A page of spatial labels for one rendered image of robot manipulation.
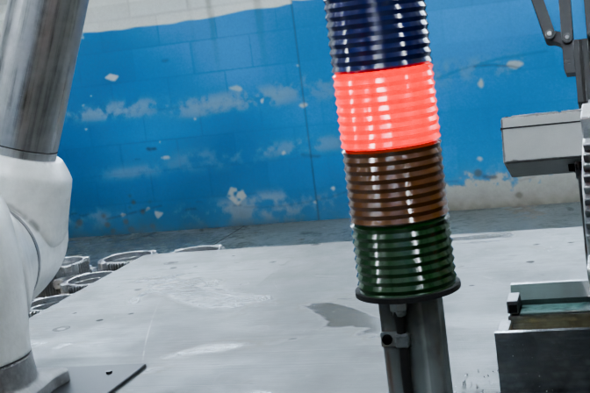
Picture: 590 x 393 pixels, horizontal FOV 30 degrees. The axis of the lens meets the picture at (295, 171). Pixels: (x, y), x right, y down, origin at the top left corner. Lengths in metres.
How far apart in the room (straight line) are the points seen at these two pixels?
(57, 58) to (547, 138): 0.64
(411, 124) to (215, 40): 6.34
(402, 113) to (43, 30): 0.86
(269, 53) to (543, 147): 5.74
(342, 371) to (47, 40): 0.55
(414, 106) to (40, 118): 0.88
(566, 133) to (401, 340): 0.53
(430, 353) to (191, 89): 6.41
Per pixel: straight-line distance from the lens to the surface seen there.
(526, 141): 1.15
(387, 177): 0.63
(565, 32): 1.21
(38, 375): 1.36
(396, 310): 0.66
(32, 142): 1.45
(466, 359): 1.29
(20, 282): 1.32
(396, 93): 0.63
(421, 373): 0.68
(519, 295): 1.03
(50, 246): 1.46
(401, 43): 0.63
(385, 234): 0.64
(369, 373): 1.27
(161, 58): 7.11
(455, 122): 6.61
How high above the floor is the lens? 1.19
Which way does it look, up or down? 7 degrees down
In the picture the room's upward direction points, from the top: 7 degrees counter-clockwise
